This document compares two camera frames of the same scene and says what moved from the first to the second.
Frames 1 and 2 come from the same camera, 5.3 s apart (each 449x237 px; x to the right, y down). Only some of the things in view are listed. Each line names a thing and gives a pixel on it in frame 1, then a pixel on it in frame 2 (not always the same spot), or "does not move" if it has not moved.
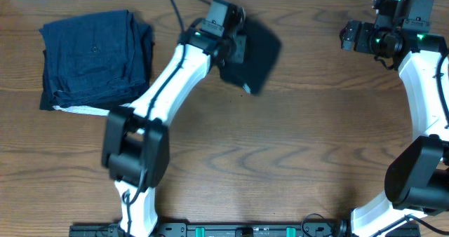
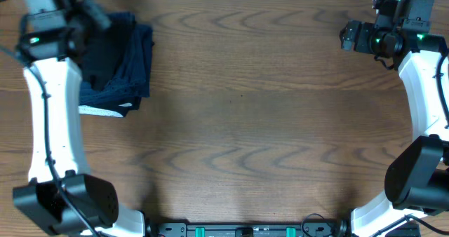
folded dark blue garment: x=100 y=61 does not move
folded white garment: x=85 y=111 does not move
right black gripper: x=351 y=36 does not move
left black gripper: x=239 y=50 → x=95 y=11
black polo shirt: x=263 y=50 → x=106 y=42
